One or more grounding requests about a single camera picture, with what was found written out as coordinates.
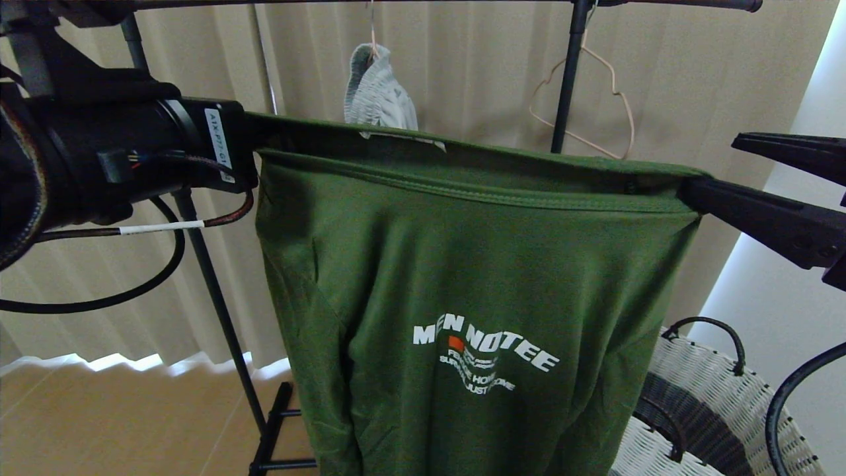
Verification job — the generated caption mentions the pale grey shorts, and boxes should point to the pale grey shorts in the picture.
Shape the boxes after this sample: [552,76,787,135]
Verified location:
[344,43,419,131]

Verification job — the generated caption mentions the beige curtain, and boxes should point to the beige curtain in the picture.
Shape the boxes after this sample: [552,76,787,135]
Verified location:
[0,0,840,371]

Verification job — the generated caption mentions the green garment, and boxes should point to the green garment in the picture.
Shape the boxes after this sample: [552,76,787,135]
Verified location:
[254,112,711,476]

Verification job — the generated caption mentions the pink clothes hanger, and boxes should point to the pink clothes hanger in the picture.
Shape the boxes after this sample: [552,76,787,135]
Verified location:
[529,26,636,161]
[365,0,385,61]

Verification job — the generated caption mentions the white laundry basket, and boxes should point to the white laundry basket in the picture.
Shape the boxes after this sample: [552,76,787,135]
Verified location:
[608,316,827,476]

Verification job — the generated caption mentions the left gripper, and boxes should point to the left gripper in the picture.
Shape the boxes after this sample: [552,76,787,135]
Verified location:
[46,98,260,223]

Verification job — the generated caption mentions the black clothes rack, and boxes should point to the black clothes rack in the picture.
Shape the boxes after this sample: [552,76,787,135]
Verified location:
[119,0,764,476]

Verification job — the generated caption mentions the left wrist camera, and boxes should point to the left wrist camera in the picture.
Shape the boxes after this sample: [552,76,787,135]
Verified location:
[0,0,180,101]

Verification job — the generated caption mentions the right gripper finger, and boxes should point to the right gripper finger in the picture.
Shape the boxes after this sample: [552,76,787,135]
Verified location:
[679,175,846,272]
[730,132,846,187]

